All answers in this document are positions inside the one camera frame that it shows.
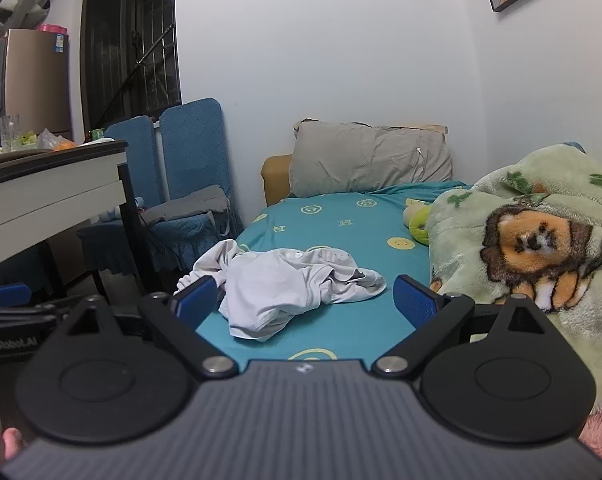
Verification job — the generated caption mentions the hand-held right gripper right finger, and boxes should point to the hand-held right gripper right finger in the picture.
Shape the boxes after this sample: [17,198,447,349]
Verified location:
[371,274,554,378]

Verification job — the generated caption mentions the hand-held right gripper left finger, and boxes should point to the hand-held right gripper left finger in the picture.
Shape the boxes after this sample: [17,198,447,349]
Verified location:
[56,276,239,378]

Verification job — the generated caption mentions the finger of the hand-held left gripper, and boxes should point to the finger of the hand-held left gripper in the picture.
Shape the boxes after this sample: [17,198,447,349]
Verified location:
[0,282,84,329]

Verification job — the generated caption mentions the white shirt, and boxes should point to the white shirt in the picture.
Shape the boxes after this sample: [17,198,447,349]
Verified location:
[173,239,388,342]

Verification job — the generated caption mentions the person's left hand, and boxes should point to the person's left hand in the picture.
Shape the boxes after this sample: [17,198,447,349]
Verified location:
[0,394,28,463]

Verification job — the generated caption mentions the green lion print blanket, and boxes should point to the green lion print blanket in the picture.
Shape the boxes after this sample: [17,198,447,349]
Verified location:
[423,142,602,416]

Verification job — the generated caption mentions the green plush toy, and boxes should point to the green plush toy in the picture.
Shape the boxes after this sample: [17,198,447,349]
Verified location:
[402,199,435,247]

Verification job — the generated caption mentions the grey cloth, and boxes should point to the grey cloth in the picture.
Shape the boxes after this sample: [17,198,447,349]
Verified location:
[141,185,232,227]

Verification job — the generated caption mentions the teal printed bed sheet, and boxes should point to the teal printed bed sheet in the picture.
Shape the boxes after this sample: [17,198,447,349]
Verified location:
[193,180,474,363]

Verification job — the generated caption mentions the pale blue plush toy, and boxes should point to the pale blue plush toy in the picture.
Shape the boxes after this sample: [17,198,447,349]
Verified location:
[98,197,146,224]

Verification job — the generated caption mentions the large blue covered chair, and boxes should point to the large blue covered chair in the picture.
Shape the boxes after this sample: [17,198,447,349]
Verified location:
[141,97,245,267]

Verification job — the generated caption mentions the grey pillow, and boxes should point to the grey pillow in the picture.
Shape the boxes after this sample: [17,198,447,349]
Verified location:
[288,121,454,199]

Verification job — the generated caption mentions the small blue covered chair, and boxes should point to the small blue covered chair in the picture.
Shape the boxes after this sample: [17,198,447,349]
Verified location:
[77,116,169,281]

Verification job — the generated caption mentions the clear glass cup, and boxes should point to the clear glass cup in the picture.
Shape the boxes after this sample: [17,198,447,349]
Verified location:
[0,114,22,152]

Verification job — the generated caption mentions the clear plastic bag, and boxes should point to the clear plastic bag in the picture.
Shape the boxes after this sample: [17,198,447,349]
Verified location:
[33,129,74,152]

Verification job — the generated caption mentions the brown refrigerator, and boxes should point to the brown refrigerator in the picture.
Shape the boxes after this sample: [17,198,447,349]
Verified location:
[1,29,74,142]

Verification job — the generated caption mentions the dark barred window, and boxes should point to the dark barred window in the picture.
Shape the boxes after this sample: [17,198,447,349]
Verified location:
[76,0,183,133]

